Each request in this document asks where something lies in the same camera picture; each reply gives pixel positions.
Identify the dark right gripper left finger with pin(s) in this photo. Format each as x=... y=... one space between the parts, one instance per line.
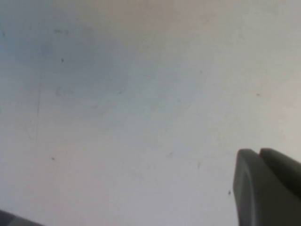
x=258 y=200

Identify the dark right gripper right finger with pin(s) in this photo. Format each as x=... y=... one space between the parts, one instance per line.
x=284 y=164

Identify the dark grey blurry object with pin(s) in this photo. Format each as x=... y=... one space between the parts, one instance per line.
x=11 y=220

